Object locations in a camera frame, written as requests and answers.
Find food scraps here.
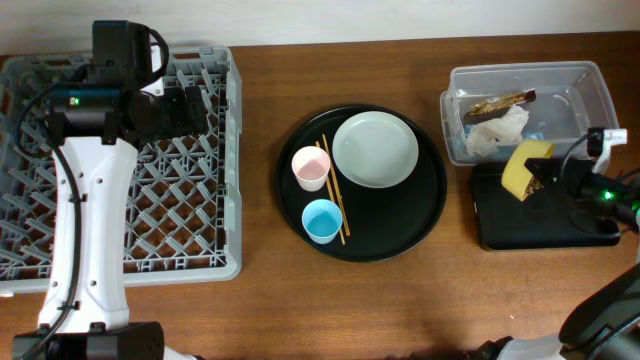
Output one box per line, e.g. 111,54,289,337
521,177,543,201

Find yellow bowl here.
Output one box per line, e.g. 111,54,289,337
501,139,555,202

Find white napkin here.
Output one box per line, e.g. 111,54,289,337
466,106,529,156

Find gold snack wrapper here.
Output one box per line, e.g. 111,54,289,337
463,89,537,125

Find pink plastic cup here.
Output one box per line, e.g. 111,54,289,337
291,146,331,192

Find blue plastic cup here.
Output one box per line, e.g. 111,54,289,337
301,199,343,245

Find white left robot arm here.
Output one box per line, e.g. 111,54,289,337
12,20,208,359

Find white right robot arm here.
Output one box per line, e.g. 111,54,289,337
471,158,639,359

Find grey dishwasher rack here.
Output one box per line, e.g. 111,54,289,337
1,46,242,297

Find black rectangular tray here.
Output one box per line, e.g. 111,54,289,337
470,162,621,250

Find clear plastic bin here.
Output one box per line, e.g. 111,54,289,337
440,61,619,166

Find wooden chopstick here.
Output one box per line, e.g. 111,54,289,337
315,141,346,246
322,133,351,245

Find round black tray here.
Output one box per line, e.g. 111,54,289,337
274,104,447,262

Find grey round plate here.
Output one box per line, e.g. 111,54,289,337
331,111,419,189

